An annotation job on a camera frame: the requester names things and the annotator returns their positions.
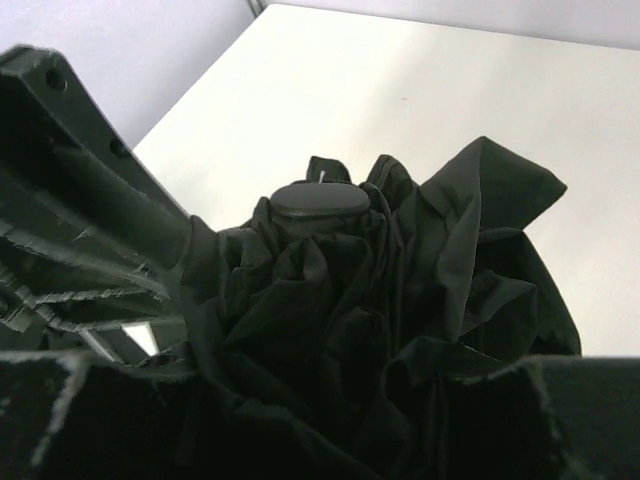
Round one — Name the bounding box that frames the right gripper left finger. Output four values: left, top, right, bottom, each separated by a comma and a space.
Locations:
1, 351, 237, 479

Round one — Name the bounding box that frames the left aluminium frame post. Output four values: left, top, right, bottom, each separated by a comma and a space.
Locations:
247, 0, 265, 18

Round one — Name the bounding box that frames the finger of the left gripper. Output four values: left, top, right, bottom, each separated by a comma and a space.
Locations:
1, 45, 191, 272
1, 220, 187, 365

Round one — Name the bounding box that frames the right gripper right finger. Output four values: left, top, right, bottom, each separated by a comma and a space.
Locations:
385, 353, 639, 479

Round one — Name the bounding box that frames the black folding umbrella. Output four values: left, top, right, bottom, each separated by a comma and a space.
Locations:
180, 137, 581, 479

